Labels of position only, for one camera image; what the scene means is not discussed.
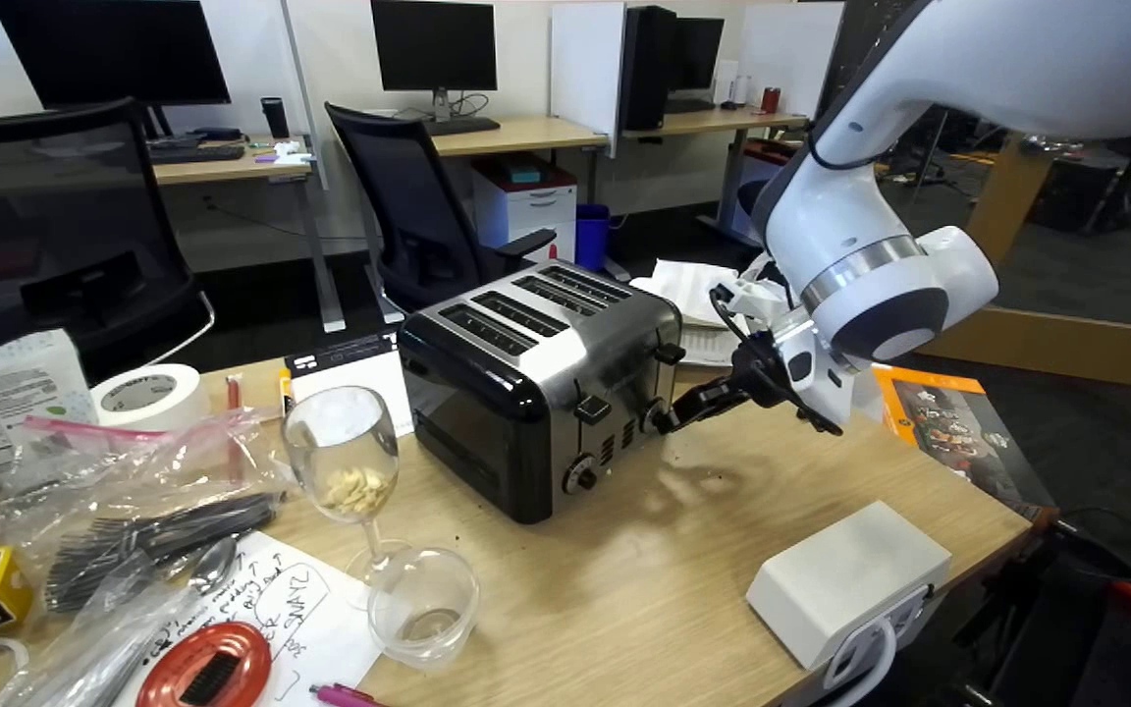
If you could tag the pink marker pen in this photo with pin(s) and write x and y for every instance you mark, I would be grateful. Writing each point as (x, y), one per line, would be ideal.
(343, 695)

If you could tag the white printer box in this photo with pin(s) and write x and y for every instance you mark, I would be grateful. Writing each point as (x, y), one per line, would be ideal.
(526, 208)

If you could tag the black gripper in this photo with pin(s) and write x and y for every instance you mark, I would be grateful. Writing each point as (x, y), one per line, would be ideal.
(758, 375)

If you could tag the black toaster knob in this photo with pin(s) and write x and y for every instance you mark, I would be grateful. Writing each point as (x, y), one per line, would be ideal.
(655, 423)
(579, 478)

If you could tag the white wrist mounting block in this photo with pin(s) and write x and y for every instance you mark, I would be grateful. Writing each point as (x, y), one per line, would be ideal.
(818, 367)

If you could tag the wooden office desk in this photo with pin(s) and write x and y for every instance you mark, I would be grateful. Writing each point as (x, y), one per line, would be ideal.
(511, 136)
(708, 122)

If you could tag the red cup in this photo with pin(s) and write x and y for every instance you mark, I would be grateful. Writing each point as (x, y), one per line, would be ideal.
(773, 101)

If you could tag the black mesh back chair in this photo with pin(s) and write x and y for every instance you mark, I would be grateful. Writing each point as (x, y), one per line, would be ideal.
(58, 237)

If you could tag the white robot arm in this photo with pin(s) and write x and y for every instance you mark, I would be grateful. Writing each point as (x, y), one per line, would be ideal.
(881, 250)

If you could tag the white board panel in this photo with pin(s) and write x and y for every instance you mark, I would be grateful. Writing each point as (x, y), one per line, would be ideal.
(776, 60)

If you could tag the folded newspaper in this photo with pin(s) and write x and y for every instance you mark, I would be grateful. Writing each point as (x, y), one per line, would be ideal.
(9, 393)

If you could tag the white rectangular box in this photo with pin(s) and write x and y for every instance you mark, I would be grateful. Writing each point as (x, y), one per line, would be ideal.
(847, 583)

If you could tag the clear bag with pink zip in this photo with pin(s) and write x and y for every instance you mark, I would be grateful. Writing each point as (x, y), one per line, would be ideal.
(134, 458)

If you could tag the black toaster lever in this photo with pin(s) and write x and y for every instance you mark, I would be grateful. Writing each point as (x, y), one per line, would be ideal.
(591, 410)
(668, 356)

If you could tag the wooden desk with keyboard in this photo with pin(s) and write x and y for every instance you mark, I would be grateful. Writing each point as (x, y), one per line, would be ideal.
(236, 169)

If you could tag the silver black four-slot toaster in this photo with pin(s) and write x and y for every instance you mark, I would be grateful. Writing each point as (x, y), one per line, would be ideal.
(511, 393)

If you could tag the white handwritten paper sheet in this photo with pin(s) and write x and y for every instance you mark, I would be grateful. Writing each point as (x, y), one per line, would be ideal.
(291, 614)

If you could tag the black keyboard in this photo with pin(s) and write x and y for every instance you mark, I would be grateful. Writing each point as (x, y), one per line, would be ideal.
(193, 147)

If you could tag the white card box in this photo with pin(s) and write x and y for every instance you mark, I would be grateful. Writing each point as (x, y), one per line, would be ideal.
(355, 388)

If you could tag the clear wine glass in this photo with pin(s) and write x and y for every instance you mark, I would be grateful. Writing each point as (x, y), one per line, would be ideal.
(335, 454)

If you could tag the white napkin stack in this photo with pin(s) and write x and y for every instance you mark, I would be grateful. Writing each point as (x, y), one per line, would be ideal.
(672, 289)

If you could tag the large black computer monitor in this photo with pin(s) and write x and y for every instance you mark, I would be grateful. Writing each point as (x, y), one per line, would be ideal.
(109, 51)

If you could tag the white partition panel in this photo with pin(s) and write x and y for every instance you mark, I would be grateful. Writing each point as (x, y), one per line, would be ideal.
(587, 63)

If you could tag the clear plastic cup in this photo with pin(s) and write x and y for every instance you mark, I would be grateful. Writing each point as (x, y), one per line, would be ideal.
(420, 610)

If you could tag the black monitor on stand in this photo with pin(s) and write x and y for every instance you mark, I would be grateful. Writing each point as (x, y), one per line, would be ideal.
(432, 45)

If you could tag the clear bag of black items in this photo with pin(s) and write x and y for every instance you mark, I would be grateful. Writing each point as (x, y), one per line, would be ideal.
(147, 543)

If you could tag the crumpled clear plastic bag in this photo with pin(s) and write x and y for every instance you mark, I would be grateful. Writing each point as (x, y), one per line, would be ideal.
(70, 643)

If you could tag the white tape roll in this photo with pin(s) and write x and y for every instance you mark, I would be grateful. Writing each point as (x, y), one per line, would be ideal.
(147, 393)

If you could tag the blue waste bin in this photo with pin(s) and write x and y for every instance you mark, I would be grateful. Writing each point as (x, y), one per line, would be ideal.
(591, 237)

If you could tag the small black speaker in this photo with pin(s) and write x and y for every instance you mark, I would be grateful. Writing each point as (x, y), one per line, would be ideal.
(278, 114)

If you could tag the red tape dispenser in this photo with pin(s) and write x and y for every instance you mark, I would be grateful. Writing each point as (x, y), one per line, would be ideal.
(166, 673)

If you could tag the black office chair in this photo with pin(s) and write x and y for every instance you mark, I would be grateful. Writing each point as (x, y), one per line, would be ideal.
(415, 208)
(748, 208)

